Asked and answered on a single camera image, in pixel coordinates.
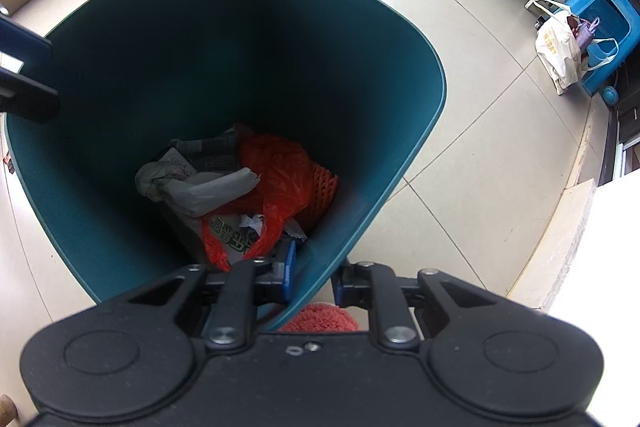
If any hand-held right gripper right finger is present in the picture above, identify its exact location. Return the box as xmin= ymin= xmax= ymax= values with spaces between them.
xmin=330 ymin=258 xmax=499 ymax=354

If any red foam fruit net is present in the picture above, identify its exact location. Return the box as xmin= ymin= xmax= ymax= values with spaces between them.
xmin=295 ymin=159 xmax=341 ymax=233

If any black sliding door frame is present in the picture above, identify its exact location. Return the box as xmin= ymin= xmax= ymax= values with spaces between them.
xmin=597 ymin=97 xmax=640 ymax=188

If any small purple bag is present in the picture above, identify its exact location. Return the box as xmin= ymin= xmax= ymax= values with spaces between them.
xmin=567 ymin=16 xmax=601 ymax=52

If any dark grey plastic bag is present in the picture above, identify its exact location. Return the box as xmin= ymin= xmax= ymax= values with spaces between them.
xmin=159 ymin=127 xmax=246 ymax=175

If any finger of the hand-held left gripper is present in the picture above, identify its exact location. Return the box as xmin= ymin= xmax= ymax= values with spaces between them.
xmin=0 ymin=4 xmax=62 ymax=124

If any cream tote bag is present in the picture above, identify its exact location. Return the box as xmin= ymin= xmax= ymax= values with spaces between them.
xmin=534 ymin=0 xmax=620 ymax=96

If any knotted grey plastic bag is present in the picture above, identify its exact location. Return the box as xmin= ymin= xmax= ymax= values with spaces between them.
xmin=135 ymin=159 xmax=262 ymax=220

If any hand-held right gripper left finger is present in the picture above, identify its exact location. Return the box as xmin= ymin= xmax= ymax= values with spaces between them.
xmin=127 ymin=239 xmax=298 ymax=354

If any red plastic bag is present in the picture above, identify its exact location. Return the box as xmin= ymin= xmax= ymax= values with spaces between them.
xmin=201 ymin=134 xmax=316 ymax=273

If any red scouring pad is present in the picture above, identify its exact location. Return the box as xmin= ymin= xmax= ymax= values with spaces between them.
xmin=279 ymin=303 xmax=360 ymax=334

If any teal plastic trash bin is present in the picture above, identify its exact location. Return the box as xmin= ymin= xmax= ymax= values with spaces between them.
xmin=2 ymin=0 xmax=447 ymax=333

